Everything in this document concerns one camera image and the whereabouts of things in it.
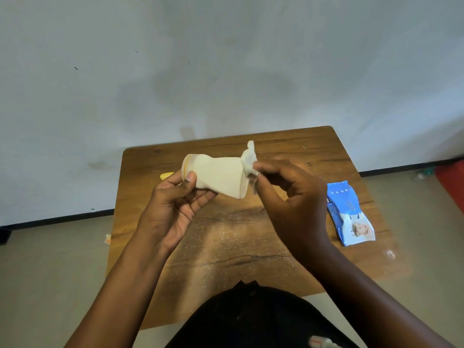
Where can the yellow bottle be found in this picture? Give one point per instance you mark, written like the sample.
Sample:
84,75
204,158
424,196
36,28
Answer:
166,176

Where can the white bottle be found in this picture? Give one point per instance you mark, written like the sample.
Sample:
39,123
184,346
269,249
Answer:
221,175

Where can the blue wet wipes pack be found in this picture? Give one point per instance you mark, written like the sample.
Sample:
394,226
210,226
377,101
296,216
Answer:
348,210

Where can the person's right forearm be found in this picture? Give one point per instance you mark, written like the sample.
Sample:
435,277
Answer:
373,304

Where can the wooden table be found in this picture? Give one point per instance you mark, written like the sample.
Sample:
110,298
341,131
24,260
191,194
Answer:
297,144

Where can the red floor object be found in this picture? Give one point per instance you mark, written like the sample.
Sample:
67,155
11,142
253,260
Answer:
453,184

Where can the person's left hand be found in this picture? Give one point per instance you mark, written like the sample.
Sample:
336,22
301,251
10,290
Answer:
170,210

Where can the person's black clothing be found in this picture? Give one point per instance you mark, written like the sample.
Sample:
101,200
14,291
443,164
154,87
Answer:
253,318

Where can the person's right hand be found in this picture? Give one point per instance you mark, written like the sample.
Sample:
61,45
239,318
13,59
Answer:
297,210

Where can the person's left forearm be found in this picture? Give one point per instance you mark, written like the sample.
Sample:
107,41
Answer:
119,293

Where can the green white floor litter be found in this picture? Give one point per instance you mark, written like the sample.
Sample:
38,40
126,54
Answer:
425,173

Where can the orange white paper scrap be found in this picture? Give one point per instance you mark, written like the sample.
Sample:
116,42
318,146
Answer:
107,239

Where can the black floor block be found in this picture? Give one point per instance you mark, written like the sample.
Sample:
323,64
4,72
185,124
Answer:
5,236

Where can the white wipe cloth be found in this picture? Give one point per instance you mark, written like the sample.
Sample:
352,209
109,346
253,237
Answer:
249,161

